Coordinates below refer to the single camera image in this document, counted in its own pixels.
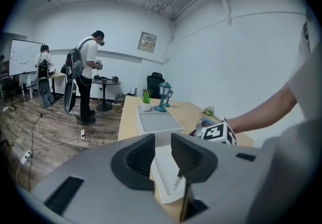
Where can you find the large teal lantern lamp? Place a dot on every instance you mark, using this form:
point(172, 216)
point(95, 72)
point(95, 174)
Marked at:
point(163, 93)

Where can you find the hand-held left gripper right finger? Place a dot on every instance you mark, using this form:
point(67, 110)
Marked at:
point(198, 163)

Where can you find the person's right forearm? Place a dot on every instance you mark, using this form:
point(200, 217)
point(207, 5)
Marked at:
point(264, 110)

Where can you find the white box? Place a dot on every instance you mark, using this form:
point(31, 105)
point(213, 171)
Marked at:
point(161, 122)

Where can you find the black office chair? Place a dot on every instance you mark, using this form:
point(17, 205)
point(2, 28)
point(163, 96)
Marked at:
point(154, 84)

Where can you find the white power strip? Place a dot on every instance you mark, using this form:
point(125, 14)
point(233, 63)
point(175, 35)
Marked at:
point(26, 156)
point(83, 134)

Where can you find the white desk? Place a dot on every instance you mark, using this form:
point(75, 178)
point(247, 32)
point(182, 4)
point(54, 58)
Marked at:
point(27, 82)

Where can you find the grey electrical wall panel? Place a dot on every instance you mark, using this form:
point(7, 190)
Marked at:
point(147, 42)

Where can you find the round black table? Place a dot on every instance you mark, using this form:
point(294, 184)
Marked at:
point(107, 83)

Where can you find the light wooden desk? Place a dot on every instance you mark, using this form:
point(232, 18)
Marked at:
point(58, 79)

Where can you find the whiteboard on stand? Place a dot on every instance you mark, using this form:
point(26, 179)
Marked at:
point(23, 57)

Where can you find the screwdriver with silver shaft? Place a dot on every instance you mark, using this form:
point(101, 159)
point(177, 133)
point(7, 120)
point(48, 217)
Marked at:
point(176, 183)

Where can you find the small teal lantern lamp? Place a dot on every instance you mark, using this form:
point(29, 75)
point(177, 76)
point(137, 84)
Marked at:
point(169, 97)

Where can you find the small potted green plant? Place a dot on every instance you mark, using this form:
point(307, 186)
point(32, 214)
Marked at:
point(146, 101)

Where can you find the small dark box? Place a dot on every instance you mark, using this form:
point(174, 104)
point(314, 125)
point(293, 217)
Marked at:
point(115, 78)

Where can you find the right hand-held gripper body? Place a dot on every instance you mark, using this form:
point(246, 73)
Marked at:
point(216, 133)

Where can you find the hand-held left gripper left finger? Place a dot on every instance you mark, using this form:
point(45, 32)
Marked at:
point(133, 167)

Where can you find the small green toy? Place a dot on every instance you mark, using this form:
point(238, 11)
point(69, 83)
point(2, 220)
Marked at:
point(208, 111)

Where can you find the blue booklet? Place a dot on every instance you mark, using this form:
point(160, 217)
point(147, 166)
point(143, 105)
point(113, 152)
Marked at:
point(206, 119)

